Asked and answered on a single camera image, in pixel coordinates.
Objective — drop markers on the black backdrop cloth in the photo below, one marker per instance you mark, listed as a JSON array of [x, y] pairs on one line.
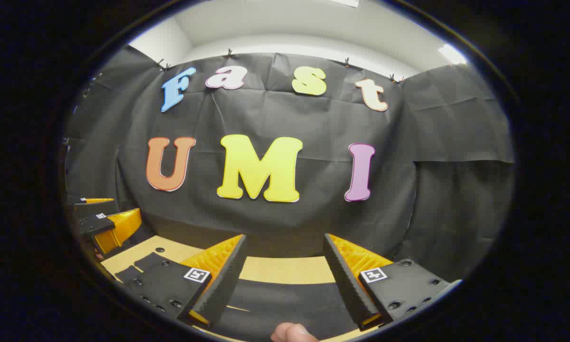
[[266, 118]]

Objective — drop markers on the ceiling light panel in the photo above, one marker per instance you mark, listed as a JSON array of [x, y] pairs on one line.
[[451, 54]]

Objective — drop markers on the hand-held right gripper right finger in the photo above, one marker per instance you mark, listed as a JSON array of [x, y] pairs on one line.
[[346, 280]]

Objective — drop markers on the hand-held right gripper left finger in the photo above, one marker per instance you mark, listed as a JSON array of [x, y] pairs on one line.
[[221, 285]]

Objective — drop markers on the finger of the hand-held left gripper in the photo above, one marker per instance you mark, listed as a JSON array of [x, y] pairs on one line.
[[78, 200], [95, 225]]

